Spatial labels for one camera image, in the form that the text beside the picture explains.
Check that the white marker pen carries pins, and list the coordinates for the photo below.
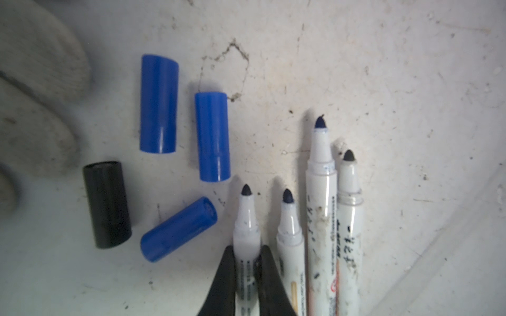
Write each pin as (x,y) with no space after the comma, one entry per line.
(350,217)
(321,210)
(246,249)
(291,252)

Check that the blue pen cap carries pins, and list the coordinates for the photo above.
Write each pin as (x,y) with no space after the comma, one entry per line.
(213,136)
(158,104)
(178,230)

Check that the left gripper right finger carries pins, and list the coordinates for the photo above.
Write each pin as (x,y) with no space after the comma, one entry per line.
(272,297)

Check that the black pen cap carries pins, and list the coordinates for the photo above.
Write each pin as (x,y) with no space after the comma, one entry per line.
(107,203)

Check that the white knit work glove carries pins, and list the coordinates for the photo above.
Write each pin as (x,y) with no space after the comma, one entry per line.
(42,64)

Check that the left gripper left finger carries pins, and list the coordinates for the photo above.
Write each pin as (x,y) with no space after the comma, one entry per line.
(220,300)

